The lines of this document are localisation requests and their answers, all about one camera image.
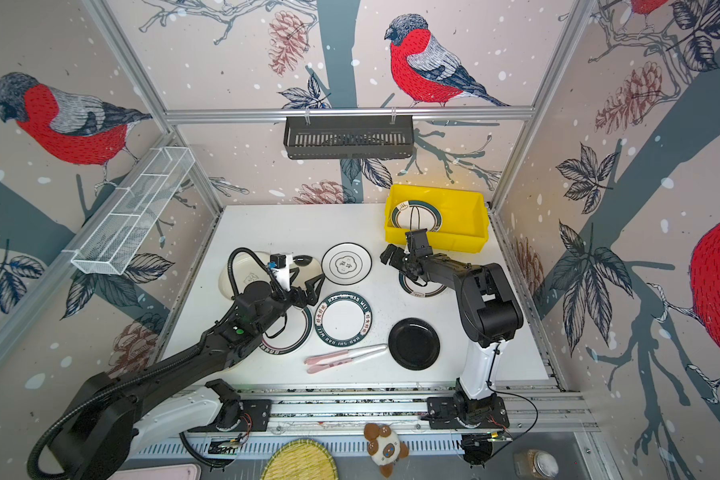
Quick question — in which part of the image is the plush toy brown white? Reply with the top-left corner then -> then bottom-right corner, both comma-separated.
363,423 -> 410,478

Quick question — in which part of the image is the aluminium frame post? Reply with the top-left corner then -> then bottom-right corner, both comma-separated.
492,0 -> 595,212
82,0 -> 224,216

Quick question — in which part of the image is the cream plate black green patch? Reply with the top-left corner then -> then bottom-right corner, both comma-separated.
289,255 -> 322,288

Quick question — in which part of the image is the aluminium rail base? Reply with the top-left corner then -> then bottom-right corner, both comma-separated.
95,380 -> 601,460

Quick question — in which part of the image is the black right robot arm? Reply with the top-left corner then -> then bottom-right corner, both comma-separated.
380,244 -> 524,429

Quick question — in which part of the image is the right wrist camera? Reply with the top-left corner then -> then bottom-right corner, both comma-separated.
406,229 -> 433,258

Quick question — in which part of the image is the aluminium frame top bar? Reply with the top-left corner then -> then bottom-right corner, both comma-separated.
164,106 -> 536,125

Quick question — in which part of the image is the pink white utensil upper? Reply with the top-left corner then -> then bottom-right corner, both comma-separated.
304,343 -> 388,366

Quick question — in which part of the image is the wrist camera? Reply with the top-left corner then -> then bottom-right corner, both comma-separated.
406,229 -> 433,258
268,254 -> 293,291

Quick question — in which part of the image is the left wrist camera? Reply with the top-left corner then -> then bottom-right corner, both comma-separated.
268,254 -> 293,291

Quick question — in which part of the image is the black hanging wire basket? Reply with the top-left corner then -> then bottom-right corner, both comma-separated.
283,115 -> 415,160

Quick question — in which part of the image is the aluminium frame post left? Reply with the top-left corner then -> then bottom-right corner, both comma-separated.
82,0 -> 224,216

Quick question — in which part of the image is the white wire mesh basket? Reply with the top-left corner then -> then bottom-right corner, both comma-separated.
71,146 -> 195,275

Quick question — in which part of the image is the pink tray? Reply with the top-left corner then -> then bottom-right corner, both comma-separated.
110,464 -> 202,480

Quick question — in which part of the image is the aluminium frame post right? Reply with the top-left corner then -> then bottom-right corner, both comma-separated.
492,0 -> 595,212

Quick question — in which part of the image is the cream bear print plate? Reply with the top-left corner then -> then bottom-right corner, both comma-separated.
218,253 -> 270,300

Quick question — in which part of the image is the plate green rim red text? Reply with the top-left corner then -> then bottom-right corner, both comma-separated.
314,291 -> 373,347

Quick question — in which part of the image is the yellow plastic bin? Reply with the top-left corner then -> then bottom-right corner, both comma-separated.
384,185 -> 490,253

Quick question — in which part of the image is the woven yellow green mat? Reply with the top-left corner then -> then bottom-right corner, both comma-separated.
260,439 -> 339,480

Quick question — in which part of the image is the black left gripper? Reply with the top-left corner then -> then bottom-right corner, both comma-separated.
254,265 -> 325,335

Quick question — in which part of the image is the jar with white lid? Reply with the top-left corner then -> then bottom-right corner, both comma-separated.
513,449 -> 560,480

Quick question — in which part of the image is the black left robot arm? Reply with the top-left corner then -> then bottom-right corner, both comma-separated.
26,247 -> 325,479

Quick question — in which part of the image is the white plate green red rim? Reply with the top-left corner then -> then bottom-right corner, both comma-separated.
398,273 -> 447,298

